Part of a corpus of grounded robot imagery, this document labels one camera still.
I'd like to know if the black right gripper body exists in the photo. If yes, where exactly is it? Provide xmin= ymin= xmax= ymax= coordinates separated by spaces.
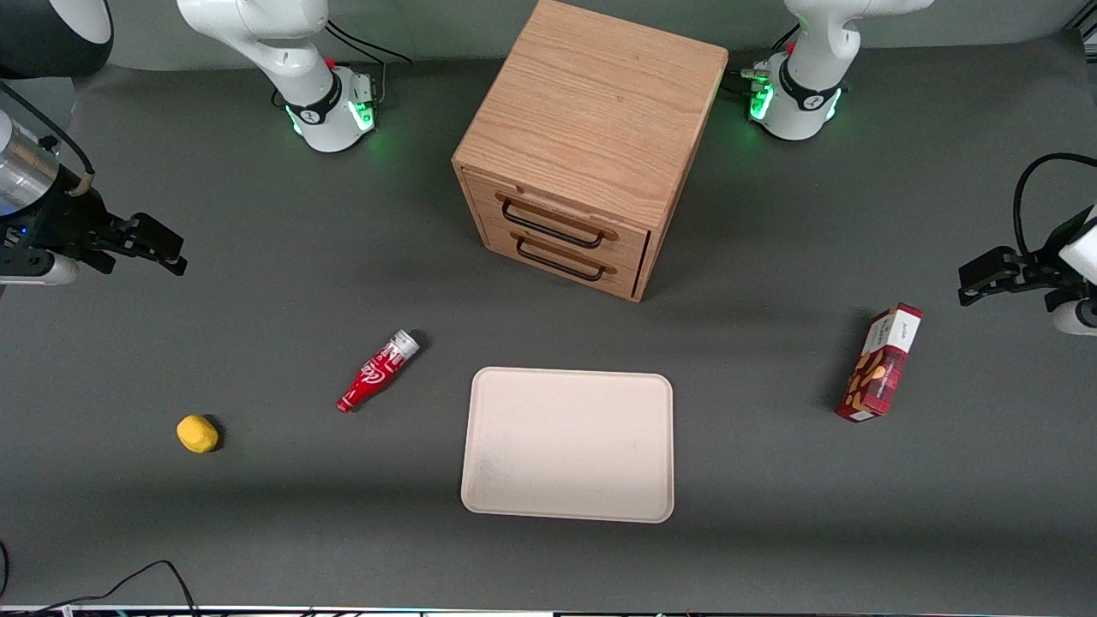
xmin=0 ymin=184 xmax=121 ymax=277

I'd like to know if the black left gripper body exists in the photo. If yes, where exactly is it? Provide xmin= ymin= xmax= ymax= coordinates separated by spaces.
xmin=1018 ymin=206 xmax=1097 ymax=297

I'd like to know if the wooden drawer with wide front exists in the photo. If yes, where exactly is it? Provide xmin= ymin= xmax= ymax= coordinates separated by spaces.
xmin=462 ymin=169 xmax=650 ymax=273

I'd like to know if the long black drawer handle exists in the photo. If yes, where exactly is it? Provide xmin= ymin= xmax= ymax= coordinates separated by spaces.
xmin=495 ymin=192 xmax=620 ymax=250

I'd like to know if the wooden drawer with narrow front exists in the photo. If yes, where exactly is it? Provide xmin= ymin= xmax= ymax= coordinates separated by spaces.
xmin=478 ymin=216 xmax=646 ymax=302

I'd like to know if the wooden drawer cabinet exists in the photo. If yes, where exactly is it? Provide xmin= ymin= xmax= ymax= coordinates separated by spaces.
xmin=452 ymin=0 xmax=729 ymax=303

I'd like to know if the red cookie box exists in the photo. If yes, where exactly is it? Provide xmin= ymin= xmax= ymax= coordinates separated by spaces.
xmin=836 ymin=303 xmax=925 ymax=423

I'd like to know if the yellow lemon toy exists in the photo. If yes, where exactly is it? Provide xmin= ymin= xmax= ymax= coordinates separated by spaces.
xmin=176 ymin=415 xmax=220 ymax=454

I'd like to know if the red cola bottle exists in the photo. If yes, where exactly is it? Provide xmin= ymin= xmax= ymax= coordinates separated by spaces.
xmin=335 ymin=329 xmax=422 ymax=415

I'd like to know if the beige plastic tray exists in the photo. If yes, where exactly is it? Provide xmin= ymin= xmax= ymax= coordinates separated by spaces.
xmin=460 ymin=367 xmax=675 ymax=524

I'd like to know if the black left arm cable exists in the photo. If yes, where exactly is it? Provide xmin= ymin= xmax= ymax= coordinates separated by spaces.
xmin=1013 ymin=153 xmax=1097 ymax=258

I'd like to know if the black right base cable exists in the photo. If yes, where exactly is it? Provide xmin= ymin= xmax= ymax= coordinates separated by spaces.
xmin=324 ymin=21 xmax=414 ymax=108

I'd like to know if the black base cable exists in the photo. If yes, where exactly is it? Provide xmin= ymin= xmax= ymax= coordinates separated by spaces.
xmin=324 ymin=21 xmax=414 ymax=108
xmin=722 ymin=24 xmax=803 ymax=97

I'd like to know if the black left base cable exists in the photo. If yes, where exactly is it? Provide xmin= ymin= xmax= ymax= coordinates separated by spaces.
xmin=722 ymin=24 xmax=803 ymax=97

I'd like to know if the black cable at table edge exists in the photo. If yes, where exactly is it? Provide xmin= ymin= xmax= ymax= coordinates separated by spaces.
xmin=0 ymin=540 xmax=203 ymax=617

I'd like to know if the short black drawer handle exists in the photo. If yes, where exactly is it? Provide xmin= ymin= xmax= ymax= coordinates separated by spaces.
xmin=511 ymin=231 xmax=618 ymax=283

